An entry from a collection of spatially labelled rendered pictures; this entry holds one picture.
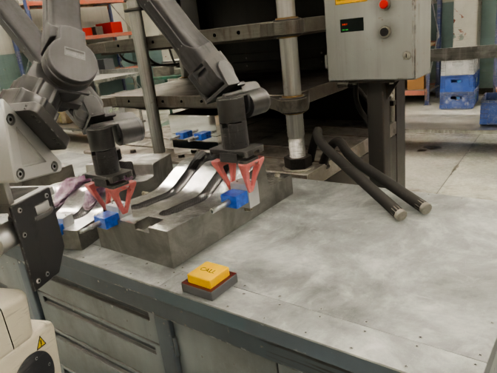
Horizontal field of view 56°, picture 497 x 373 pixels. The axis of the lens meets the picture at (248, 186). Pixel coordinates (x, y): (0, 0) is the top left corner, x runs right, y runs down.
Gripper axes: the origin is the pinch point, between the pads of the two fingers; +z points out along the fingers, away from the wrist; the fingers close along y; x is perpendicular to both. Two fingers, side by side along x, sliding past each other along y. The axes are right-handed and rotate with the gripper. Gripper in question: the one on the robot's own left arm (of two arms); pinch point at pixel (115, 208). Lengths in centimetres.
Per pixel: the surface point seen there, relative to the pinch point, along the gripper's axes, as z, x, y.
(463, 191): 89, -279, -12
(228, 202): -3.1, -7.2, -29.7
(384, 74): -19, -85, -32
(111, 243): 8.8, 1.8, 2.1
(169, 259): 8.7, 1.6, -18.4
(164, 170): 3.9, -36.8, 23.3
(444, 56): 1, -354, 25
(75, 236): 7.0, 5.7, 10.6
